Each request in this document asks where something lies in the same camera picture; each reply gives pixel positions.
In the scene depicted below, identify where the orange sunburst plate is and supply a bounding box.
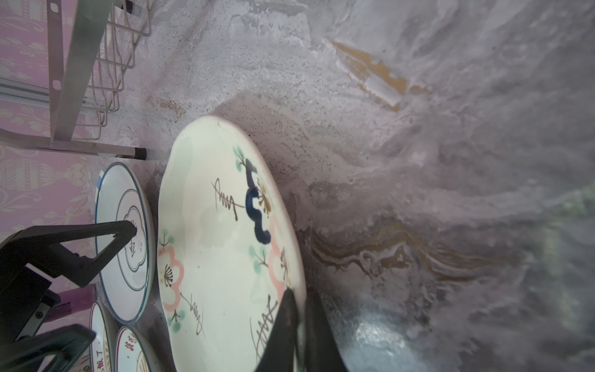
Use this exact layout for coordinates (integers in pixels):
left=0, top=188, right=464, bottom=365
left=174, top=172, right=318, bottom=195
left=115, top=326, right=164, bottom=372
left=89, top=302, right=118, bottom=372

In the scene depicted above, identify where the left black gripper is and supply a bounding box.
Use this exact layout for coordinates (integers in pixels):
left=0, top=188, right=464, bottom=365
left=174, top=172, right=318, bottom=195
left=1, top=220, right=137, bottom=371

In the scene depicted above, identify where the silver wire dish rack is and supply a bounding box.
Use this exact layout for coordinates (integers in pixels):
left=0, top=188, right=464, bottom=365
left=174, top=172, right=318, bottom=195
left=1, top=1, right=154, bottom=160

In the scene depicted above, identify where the orange sunburst plate right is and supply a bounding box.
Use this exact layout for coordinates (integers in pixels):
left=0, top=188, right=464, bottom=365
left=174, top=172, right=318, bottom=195
left=115, top=326, right=164, bottom=372

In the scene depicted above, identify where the white plate green quatrefoil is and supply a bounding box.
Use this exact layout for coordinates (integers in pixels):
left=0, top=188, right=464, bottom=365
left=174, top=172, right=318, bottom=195
left=95, top=162, right=156, bottom=325

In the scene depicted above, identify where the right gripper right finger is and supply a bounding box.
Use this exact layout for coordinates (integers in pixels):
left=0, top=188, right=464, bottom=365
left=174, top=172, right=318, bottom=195
left=305, top=288, right=348, bottom=372

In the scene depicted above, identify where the orange sunburst plate left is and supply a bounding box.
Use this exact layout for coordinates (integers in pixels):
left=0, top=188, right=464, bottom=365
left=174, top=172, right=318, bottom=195
left=89, top=302, right=118, bottom=372

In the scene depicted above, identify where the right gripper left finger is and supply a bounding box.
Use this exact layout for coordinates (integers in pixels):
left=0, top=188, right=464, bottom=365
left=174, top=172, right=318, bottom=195
left=256, top=288, right=298, bottom=372

